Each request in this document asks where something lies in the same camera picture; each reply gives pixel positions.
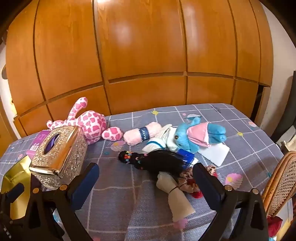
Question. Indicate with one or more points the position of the gold metal tray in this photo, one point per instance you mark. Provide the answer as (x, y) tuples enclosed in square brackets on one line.
[(13, 171)]

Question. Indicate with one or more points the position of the beige cloth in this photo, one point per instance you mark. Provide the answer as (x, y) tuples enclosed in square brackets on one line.
[(177, 197)]

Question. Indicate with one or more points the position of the pink spotted plush toy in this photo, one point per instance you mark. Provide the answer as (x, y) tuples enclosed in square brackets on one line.
[(90, 122)]

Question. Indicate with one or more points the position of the blue tissue packet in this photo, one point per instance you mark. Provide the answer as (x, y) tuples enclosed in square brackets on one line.
[(186, 157)]

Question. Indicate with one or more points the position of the wooden wardrobe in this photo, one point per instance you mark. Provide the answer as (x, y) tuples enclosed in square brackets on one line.
[(143, 51)]

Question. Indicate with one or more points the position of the pink fluffy towel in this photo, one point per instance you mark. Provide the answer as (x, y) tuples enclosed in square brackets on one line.
[(148, 132)]

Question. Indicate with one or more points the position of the white waffle cloth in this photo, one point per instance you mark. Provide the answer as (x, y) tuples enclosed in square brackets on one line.
[(216, 154)]

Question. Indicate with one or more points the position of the red cloth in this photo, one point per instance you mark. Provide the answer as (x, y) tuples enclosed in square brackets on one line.
[(276, 226)]

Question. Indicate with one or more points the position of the blue and pink plush toy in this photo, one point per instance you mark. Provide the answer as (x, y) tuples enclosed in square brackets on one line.
[(198, 134)]

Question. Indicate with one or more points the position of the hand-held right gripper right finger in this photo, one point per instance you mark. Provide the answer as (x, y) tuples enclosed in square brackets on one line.
[(208, 187)]

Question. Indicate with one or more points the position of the red printed sock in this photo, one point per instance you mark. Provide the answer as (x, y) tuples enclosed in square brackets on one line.
[(197, 194)]

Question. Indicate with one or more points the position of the ornate gold tissue box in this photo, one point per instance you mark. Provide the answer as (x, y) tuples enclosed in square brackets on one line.
[(62, 153)]

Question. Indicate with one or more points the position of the white plush toy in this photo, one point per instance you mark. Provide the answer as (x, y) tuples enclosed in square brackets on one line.
[(159, 141)]

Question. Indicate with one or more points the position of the purple cardboard box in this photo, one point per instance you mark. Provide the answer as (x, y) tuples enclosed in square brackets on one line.
[(38, 142)]

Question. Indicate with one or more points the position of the rattan chair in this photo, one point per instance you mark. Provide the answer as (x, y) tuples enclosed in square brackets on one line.
[(281, 183)]

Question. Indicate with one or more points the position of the bed with grey plaid sheet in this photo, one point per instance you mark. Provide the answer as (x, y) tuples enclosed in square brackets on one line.
[(242, 148)]

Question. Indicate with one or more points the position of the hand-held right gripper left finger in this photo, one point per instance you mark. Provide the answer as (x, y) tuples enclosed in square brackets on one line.
[(84, 185)]

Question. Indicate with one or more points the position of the black hairpiece with coloured beads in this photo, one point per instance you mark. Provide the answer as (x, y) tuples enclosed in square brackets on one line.
[(157, 161)]

